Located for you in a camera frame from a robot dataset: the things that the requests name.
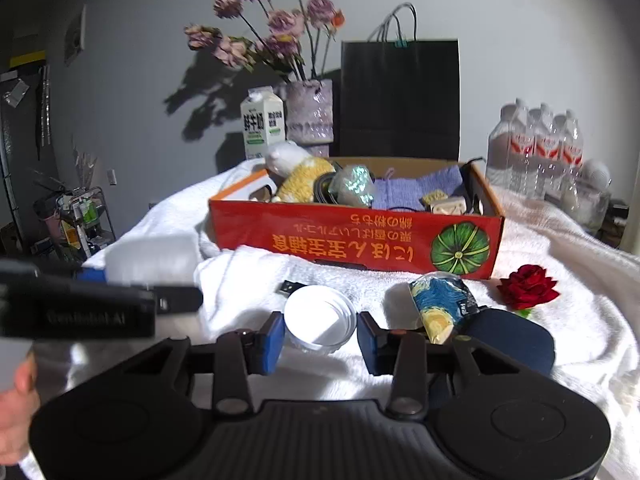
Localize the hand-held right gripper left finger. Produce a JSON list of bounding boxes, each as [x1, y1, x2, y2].
[[120, 311, 287, 416]]

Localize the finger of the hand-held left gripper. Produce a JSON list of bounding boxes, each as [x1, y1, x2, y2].
[[0, 258, 109, 286], [135, 285, 204, 315]]

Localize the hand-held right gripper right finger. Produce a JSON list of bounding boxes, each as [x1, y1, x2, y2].
[[356, 311, 523, 417]]

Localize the white round plastic jar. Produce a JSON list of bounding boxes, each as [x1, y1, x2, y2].
[[284, 285, 359, 354]]

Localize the red cardboard box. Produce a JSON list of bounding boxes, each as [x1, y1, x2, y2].
[[207, 157, 506, 281]]

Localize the purple woven drawstring bag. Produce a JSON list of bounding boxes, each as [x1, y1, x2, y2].
[[372, 165, 468, 211]]

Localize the beige plastic device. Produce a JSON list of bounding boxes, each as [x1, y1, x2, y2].
[[422, 190, 469, 216]]

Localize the iridescent clear plastic bag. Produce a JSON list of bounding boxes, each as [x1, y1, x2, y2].
[[330, 162, 379, 209]]

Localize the grey braided charging cable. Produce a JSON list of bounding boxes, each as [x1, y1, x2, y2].
[[312, 170, 346, 205]]

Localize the yellow plush toy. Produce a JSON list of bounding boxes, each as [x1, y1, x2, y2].
[[265, 141, 337, 205]]

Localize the person's left hand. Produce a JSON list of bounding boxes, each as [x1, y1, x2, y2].
[[0, 351, 42, 467]]

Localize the blue yellow printed pouch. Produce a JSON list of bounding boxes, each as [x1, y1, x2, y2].
[[407, 271, 479, 346]]

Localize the dark blue fabric case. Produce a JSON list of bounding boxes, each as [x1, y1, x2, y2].
[[427, 307, 557, 411]]

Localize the red artificial rose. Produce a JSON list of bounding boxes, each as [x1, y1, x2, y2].
[[496, 265, 561, 319]]

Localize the white milk carton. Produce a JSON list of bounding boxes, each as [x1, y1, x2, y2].
[[240, 86, 287, 161]]

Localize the purple glass vase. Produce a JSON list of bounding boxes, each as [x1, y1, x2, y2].
[[282, 79, 334, 158]]

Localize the clear water bottle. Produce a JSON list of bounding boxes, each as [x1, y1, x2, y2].
[[550, 109, 586, 202], [525, 104, 557, 201], [487, 99, 531, 196]]

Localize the black paper bag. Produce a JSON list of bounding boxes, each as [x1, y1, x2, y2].
[[341, 2, 460, 161]]

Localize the clear glass container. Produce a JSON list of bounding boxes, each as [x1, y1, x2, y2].
[[560, 180, 611, 234]]

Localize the black electronic box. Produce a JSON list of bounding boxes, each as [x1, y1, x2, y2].
[[600, 200, 632, 249]]

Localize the white round speaker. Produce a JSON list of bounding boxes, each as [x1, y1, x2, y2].
[[580, 159, 612, 191]]

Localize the dried pink flowers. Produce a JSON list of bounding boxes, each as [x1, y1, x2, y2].
[[184, 0, 346, 84]]

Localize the metal wire rack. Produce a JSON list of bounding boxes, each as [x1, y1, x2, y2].
[[32, 185, 119, 264]]

